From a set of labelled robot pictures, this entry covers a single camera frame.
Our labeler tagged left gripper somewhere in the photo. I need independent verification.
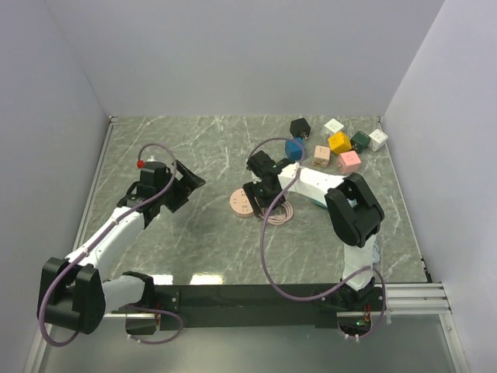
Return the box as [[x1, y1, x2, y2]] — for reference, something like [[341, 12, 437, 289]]
[[156, 160, 205, 212]]

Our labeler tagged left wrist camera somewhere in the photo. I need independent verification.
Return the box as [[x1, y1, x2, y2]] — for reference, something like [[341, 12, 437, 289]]
[[137, 155, 161, 169]]

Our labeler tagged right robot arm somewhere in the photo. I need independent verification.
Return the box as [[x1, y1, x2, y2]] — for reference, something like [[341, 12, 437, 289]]
[[243, 151, 384, 310]]

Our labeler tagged pink coiled cable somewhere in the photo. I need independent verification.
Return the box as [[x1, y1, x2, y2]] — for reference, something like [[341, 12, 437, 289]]
[[260, 200, 295, 226]]

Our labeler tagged white cube plug right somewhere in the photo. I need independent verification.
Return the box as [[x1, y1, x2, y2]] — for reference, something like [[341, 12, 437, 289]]
[[368, 129, 388, 152]]

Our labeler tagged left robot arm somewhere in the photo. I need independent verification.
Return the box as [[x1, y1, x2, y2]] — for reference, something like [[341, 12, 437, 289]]
[[36, 161, 205, 334]]

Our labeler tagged teal triangular power strip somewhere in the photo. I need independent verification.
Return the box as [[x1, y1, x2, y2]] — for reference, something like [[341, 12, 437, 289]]
[[313, 200, 327, 208]]

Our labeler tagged blue cube plug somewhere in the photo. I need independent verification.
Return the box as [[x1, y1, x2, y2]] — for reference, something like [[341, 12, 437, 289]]
[[285, 137, 304, 161]]

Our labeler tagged black cube plug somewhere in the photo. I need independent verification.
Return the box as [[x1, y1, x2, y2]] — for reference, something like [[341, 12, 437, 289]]
[[290, 117, 311, 139]]

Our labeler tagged yellow cube plug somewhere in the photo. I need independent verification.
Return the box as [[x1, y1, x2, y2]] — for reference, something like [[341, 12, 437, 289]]
[[328, 131, 352, 155]]

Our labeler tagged beige pink cube plug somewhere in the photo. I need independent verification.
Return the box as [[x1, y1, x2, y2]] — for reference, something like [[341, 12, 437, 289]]
[[312, 145, 331, 168]]

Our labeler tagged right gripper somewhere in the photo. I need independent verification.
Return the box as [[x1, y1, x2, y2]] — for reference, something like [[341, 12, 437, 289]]
[[243, 178, 287, 217]]

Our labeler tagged pink round socket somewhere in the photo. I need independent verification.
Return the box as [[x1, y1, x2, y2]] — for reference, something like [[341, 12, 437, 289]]
[[229, 188, 254, 218]]

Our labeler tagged black base bar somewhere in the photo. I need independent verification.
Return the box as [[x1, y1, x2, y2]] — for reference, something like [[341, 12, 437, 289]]
[[108, 283, 389, 332]]

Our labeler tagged dark green cube plug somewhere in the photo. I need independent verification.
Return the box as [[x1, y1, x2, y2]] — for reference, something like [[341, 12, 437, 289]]
[[350, 131, 370, 154]]

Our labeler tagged white cube plug left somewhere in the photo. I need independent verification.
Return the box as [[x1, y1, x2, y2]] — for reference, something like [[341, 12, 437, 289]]
[[321, 118, 344, 139]]

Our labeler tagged white cube plug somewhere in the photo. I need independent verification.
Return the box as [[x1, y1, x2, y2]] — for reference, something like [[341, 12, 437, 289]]
[[321, 118, 344, 139], [368, 129, 388, 152]]

